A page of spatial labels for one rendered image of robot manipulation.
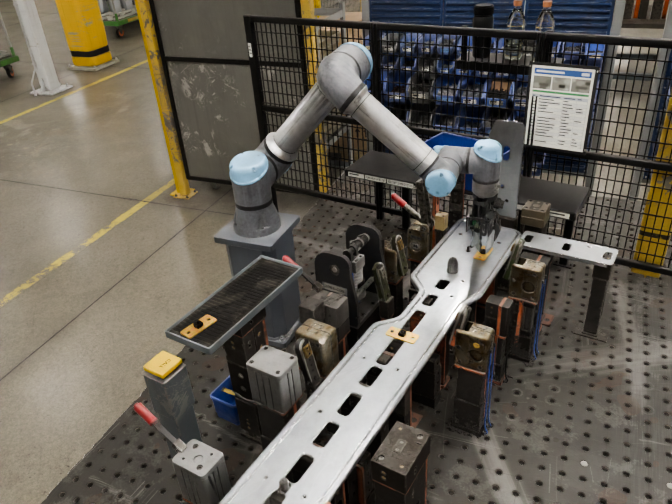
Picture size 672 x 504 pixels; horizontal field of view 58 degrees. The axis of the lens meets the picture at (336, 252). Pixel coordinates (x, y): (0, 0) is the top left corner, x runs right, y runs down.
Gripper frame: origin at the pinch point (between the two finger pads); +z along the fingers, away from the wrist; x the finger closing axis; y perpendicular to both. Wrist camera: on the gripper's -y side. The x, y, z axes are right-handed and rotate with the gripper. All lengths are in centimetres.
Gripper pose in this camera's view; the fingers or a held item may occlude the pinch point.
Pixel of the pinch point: (483, 247)
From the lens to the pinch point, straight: 194.5
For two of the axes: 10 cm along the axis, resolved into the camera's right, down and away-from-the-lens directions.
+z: 0.7, 8.4, 5.4
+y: -5.2, 4.9, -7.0
